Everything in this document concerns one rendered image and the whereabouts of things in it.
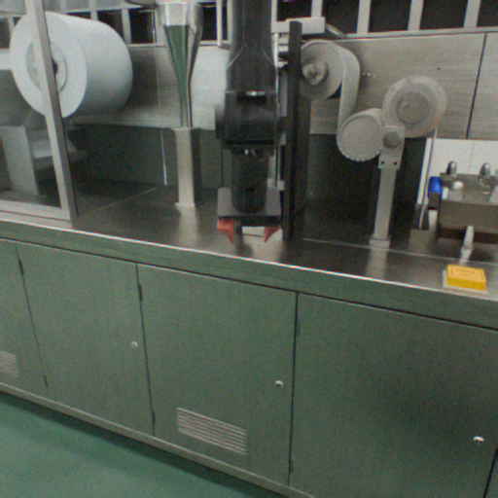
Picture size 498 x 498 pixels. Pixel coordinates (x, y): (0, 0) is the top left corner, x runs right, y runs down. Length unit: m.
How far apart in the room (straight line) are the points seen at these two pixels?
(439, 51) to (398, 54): 0.12
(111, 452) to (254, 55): 1.57
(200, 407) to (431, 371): 0.71
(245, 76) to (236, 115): 0.05
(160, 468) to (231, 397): 0.52
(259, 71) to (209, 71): 1.14
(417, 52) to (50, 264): 1.34
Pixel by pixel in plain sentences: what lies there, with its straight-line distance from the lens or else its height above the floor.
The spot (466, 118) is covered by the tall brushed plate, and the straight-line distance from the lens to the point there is 1.49.
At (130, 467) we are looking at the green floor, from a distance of 1.76.
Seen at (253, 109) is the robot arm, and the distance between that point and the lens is 0.55.
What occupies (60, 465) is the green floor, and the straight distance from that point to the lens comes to 1.85.
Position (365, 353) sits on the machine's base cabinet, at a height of 0.68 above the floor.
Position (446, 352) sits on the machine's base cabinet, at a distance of 1.06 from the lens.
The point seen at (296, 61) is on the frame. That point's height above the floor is 1.35.
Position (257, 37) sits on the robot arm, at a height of 1.35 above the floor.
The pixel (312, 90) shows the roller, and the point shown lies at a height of 1.29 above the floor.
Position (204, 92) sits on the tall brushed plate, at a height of 1.28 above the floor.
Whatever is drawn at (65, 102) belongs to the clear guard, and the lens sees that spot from 1.42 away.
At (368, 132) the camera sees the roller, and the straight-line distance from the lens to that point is 1.17.
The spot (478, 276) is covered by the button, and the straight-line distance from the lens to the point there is 0.99.
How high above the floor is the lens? 1.30
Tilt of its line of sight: 21 degrees down
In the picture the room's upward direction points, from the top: straight up
